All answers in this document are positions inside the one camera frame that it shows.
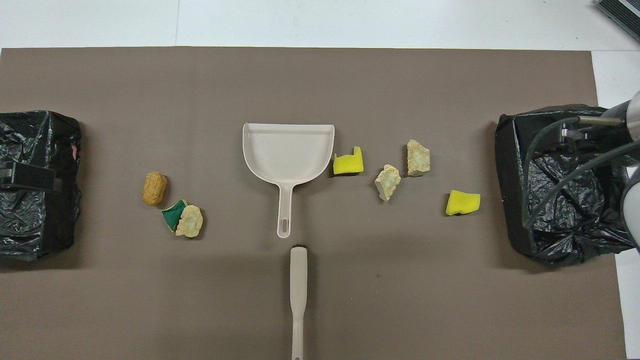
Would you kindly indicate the plain yellow sponge piece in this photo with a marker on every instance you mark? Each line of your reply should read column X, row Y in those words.
column 462, row 202

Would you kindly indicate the pale grey-faced foam chunk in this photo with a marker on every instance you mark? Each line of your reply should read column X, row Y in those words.
column 387, row 182

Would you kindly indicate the green and yellow sponge piece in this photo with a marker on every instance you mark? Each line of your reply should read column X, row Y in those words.
column 171, row 216

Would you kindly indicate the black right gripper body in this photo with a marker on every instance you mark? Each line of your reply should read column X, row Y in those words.
column 571, row 134

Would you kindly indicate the dark ribbed panel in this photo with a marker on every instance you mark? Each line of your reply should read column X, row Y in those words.
column 620, row 15

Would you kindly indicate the brown paper table mat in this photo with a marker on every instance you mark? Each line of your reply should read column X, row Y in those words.
column 320, row 90

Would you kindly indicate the orange-brown foam lump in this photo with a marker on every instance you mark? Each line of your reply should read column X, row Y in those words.
column 154, row 189

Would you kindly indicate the pale rounded foam chunk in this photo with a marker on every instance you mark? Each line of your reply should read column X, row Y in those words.
column 190, row 221

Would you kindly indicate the notched yellow sponge piece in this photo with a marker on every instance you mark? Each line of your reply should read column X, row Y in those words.
column 347, row 166

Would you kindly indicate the tan layered foam chunk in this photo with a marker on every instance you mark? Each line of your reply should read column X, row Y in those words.
column 418, row 159

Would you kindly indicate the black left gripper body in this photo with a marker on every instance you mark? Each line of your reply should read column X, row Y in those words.
column 30, row 177

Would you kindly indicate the black bin with pink mark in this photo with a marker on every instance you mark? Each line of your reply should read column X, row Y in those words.
column 35, row 225

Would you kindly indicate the beige plastic dustpan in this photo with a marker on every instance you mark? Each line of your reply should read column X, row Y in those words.
column 287, row 155

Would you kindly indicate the black bag-lined trash bin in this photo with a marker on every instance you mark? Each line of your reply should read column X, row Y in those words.
column 565, row 225

